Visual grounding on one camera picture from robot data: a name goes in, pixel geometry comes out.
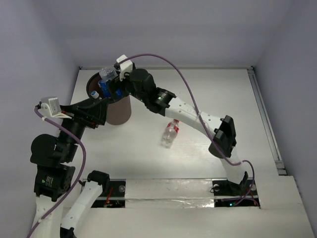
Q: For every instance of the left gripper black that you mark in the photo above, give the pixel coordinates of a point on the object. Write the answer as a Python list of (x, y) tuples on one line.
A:
[(80, 115)]

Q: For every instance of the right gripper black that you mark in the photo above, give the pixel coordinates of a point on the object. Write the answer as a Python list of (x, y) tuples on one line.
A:
[(120, 85)]

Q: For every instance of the blue label bottle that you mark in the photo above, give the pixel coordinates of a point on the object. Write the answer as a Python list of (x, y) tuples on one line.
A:
[(107, 74)]

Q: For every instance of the red cap clear bottle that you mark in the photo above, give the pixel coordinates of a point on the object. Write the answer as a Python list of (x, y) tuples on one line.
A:
[(170, 133)]

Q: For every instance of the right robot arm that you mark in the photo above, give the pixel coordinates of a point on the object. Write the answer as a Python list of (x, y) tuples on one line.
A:
[(139, 83)]

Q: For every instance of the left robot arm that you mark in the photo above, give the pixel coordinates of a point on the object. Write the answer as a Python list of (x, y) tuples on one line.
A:
[(62, 199)]

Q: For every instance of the brown round waste bin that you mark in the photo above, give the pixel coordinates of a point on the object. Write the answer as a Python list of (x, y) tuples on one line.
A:
[(117, 113)]

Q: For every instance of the white foam strip with tape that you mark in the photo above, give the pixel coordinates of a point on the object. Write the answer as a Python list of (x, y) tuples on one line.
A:
[(168, 193)]

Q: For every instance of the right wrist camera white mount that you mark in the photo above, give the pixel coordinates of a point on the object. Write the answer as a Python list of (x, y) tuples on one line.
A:
[(123, 66)]

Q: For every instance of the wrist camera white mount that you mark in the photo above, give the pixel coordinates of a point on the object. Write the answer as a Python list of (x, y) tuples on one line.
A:
[(123, 66), (49, 107)]

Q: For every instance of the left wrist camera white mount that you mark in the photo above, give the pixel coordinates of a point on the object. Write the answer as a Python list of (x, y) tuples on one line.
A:
[(49, 107)]

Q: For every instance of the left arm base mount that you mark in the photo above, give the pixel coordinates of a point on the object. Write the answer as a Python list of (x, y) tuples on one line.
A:
[(114, 197)]

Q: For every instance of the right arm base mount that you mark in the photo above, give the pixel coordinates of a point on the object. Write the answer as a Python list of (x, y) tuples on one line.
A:
[(227, 194)]

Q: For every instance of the aluminium rail right edge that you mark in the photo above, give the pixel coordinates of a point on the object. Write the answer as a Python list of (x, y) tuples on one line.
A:
[(266, 123)]

